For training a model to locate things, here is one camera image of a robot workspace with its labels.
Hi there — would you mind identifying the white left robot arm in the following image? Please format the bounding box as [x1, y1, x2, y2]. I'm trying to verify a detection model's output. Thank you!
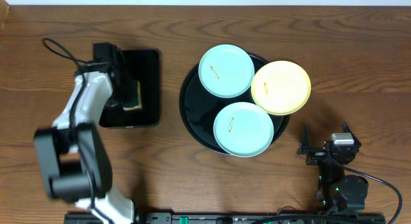
[33, 62, 135, 223]

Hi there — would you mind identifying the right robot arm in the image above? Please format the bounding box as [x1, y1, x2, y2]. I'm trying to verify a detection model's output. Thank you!
[297, 123, 369, 215]

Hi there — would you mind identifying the yellow green sponge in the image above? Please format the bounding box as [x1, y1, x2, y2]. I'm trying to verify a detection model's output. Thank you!
[122, 81, 143, 111]

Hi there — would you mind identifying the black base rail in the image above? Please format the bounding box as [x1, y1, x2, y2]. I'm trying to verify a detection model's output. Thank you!
[63, 211, 386, 224]

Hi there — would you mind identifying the mint plate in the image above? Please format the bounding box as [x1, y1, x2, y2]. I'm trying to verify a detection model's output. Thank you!
[213, 102, 274, 157]
[198, 44, 255, 98]

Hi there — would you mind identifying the yellow plate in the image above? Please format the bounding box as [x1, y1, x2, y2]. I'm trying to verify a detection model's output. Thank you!
[251, 60, 311, 116]

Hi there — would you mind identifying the black rectangular tray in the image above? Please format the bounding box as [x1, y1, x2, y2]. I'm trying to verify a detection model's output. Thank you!
[100, 49, 161, 128]

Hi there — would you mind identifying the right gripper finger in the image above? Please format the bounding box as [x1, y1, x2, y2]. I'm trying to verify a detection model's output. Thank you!
[342, 122, 362, 146]
[297, 124, 311, 155]

